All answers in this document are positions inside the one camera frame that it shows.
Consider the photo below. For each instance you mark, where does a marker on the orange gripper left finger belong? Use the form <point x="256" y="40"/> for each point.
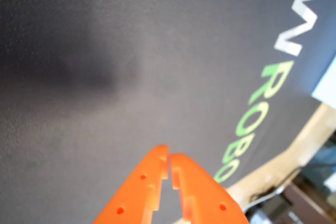
<point x="136" y="195"/>

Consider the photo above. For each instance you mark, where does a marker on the dark mat with WOWROBO print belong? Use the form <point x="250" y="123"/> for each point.
<point x="78" y="103"/>

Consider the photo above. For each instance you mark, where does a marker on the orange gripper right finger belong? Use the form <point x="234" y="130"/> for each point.
<point x="204" y="200"/>

